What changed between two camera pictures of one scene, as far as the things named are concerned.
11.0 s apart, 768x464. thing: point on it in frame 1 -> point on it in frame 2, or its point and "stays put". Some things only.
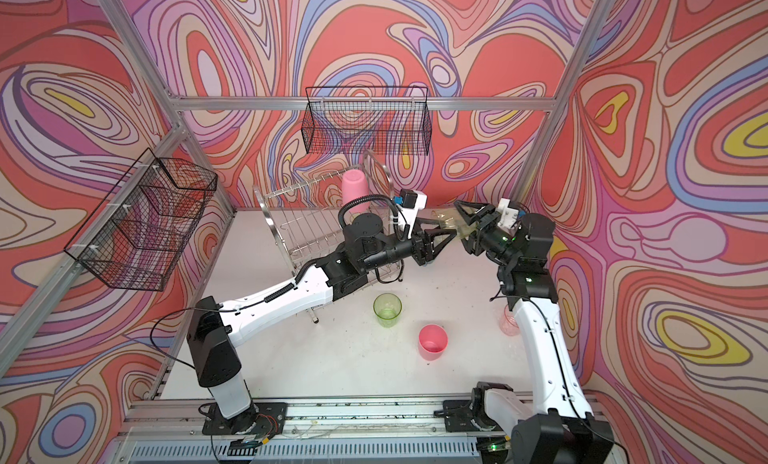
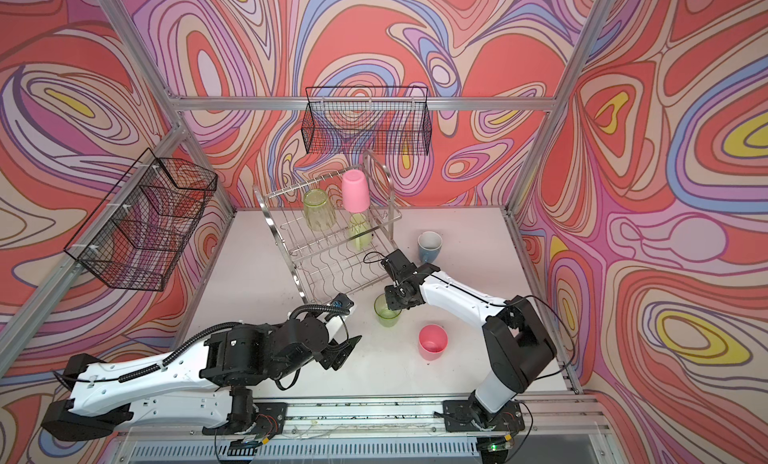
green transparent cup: x=463 y=230 -> x=318 y=212
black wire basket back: x=367 y=120 stays put
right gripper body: x=492 y=237 -> x=397 y=300
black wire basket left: x=138 y=236 stays put
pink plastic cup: x=354 y=186 stays put
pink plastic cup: x=433 y=339 stays put
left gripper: x=420 y=243 -> x=341 y=358
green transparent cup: x=387 y=306 stays put
